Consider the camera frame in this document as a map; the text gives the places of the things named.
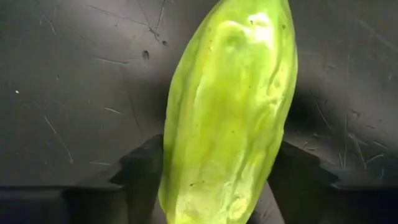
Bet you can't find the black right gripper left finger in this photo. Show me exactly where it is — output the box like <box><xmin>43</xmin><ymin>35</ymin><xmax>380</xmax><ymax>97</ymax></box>
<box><xmin>0</xmin><ymin>134</ymin><xmax>165</xmax><ymax>224</ymax></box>

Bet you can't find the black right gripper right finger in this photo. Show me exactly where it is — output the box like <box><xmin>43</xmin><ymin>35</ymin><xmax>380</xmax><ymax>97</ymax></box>
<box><xmin>267</xmin><ymin>140</ymin><xmax>398</xmax><ymax>224</ymax></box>

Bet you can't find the light green cucumber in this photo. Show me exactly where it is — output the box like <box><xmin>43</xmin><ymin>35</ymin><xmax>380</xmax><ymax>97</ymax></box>
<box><xmin>157</xmin><ymin>0</ymin><xmax>299</xmax><ymax>224</ymax></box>

